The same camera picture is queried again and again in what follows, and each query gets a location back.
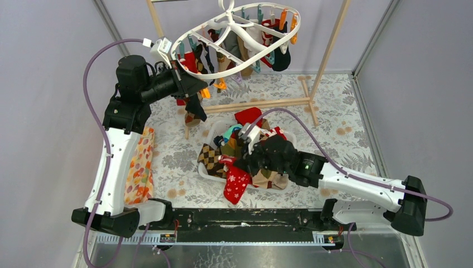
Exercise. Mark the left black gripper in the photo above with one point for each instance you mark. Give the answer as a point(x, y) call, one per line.
point(179, 82)

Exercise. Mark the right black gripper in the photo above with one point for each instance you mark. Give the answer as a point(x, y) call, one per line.
point(246, 161)

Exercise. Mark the red snowflake christmas sock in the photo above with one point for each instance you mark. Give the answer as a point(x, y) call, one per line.
point(237, 179)

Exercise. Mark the white round clip hanger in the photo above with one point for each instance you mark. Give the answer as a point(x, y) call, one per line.
point(239, 39)

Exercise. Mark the dark navy sock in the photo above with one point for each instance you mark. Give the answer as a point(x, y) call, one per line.
point(281, 61)

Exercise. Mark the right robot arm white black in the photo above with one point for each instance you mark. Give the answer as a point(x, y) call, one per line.
point(399, 203)

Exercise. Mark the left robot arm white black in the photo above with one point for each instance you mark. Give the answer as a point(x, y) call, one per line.
point(124, 120)

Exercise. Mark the red hanging sock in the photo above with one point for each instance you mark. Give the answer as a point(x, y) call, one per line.
point(188, 60)

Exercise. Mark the patchwork brown green sock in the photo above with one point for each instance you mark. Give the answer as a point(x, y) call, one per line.
point(267, 179)

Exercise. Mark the red sock behind basket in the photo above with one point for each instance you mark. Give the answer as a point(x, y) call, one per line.
point(247, 116)

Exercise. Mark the brown argyle sock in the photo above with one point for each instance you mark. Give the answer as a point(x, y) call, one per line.
point(208, 156)

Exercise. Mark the floral grey table mat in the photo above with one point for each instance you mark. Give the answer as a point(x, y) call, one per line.
point(341, 134)

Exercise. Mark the orange leaf patterned cloth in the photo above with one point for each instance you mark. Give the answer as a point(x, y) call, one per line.
point(139, 184)

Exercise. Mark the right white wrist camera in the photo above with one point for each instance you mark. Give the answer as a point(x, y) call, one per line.
point(250, 135)

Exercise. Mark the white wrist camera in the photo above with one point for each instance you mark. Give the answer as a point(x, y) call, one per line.
point(159, 49)
point(250, 135)

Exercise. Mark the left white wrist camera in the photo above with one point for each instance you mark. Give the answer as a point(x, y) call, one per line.
point(159, 49)

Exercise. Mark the wooden drying rack frame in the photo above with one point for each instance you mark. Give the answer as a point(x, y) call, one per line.
point(308, 99)

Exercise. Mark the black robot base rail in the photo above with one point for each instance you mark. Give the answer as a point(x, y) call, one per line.
point(217, 225)

